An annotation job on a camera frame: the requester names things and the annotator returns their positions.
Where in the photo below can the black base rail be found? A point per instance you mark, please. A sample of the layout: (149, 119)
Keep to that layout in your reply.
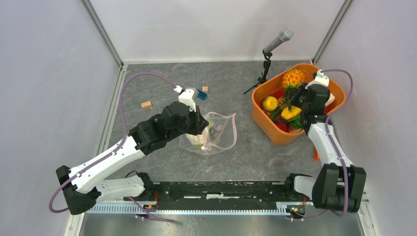
(220, 195)

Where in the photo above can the orange plastic bin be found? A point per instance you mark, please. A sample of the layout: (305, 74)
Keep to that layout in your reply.
(270, 127)

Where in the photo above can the blue lego brick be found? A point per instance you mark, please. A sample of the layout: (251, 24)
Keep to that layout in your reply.
(202, 95)

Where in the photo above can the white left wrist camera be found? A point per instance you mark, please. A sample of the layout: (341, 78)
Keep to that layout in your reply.
(186, 96)

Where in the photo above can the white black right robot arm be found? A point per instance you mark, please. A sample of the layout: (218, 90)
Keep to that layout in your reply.
(339, 185)

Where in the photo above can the grey microphone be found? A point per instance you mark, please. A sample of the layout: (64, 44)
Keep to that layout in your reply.
(284, 36)

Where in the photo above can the clear pink-dotted zip bag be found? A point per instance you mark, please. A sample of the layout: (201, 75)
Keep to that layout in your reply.
(222, 135)

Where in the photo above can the red toy tomato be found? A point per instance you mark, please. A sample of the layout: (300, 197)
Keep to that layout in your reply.
(283, 127)

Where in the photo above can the toy lemon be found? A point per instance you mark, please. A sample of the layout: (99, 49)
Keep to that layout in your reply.
(270, 103)

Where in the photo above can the toy cauliflower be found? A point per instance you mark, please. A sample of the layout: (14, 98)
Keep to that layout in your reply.
(200, 141)

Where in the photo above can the wooden block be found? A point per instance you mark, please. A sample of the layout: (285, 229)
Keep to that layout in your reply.
(146, 105)

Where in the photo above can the orange toy slice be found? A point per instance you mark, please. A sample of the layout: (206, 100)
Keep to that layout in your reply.
(316, 156)

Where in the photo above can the red toy chili pepper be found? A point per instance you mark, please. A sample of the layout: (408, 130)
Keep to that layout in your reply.
(279, 94)

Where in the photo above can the green toy cucumber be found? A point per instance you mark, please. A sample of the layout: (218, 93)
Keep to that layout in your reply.
(275, 113)

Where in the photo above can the yellow toy banana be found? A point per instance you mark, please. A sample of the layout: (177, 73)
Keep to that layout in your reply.
(289, 113)

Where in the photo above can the toy bok choy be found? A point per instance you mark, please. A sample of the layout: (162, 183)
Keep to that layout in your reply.
(330, 100)

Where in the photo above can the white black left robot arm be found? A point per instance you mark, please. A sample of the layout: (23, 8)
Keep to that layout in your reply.
(85, 185)

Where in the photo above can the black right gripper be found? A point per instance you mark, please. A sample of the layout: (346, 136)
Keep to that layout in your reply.
(303, 88)

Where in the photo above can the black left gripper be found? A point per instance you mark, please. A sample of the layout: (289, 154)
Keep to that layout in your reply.
(200, 123)

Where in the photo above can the small wooden cube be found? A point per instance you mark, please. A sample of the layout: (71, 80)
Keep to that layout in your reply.
(205, 89)

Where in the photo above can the toy pineapple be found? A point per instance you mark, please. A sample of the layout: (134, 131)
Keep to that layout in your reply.
(291, 82)

